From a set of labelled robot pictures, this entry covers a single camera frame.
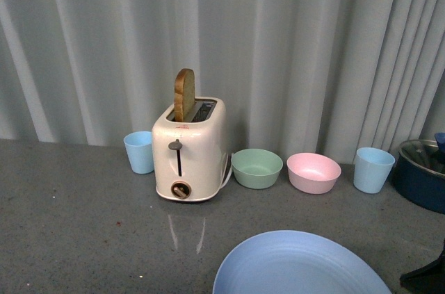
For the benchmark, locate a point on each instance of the blue plate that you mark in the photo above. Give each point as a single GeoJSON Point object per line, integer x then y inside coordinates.
{"type": "Point", "coordinates": [288, 261]}

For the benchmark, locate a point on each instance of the bread slice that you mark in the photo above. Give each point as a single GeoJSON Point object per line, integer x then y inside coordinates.
{"type": "Point", "coordinates": [184, 98]}

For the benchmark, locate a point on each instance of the cream toaster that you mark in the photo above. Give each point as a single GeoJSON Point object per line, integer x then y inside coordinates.
{"type": "Point", "coordinates": [190, 158]}

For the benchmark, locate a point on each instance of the pink bowl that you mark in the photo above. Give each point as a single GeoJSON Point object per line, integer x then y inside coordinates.
{"type": "Point", "coordinates": [312, 173]}

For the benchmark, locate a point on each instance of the grey curtain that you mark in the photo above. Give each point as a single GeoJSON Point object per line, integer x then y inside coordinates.
{"type": "Point", "coordinates": [327, 76]}

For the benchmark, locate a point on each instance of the green bowl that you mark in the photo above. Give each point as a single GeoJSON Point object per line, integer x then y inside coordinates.
{"type": "Point", "coordinates": [256, 168]}

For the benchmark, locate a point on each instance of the light blue cup behind toaster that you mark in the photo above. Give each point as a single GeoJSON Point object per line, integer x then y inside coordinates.
{"type": "Point", "coordinates": [138, 146]}

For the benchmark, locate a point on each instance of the dark blue saucepan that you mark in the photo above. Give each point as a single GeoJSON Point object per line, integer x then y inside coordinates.
{"type": "Point", "coordinates": [420, 187]}

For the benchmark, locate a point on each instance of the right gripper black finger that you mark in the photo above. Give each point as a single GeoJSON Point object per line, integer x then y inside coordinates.
{"type": "Point", "coordinates": [428, 279]}

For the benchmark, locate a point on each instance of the glass pot lid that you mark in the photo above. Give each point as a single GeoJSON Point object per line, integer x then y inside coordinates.
{"type": "Point", "coordinates": [426, 155]}

